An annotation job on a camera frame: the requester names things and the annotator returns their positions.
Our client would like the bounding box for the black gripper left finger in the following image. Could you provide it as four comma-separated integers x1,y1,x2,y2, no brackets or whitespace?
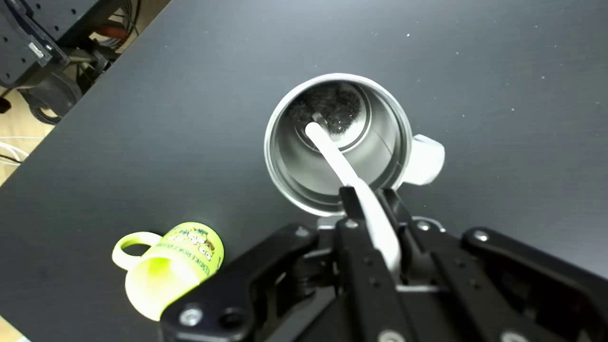
157,187,415,342

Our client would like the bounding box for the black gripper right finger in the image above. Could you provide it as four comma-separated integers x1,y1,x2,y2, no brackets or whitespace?
377,189,608,342

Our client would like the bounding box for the white plastic spoon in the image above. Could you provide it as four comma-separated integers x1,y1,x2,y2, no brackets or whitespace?
286,82,406,280

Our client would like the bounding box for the stainless steel flask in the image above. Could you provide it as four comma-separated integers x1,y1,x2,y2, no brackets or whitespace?
261,71,415,221

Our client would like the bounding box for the white plastic piece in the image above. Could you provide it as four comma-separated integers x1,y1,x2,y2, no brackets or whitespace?
402,134,446,189

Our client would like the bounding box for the yellow green printed mug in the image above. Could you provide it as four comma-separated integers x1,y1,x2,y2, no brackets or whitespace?
109,221,227,324

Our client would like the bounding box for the black equipment stand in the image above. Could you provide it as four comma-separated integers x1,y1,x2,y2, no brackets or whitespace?
0,0,138,126

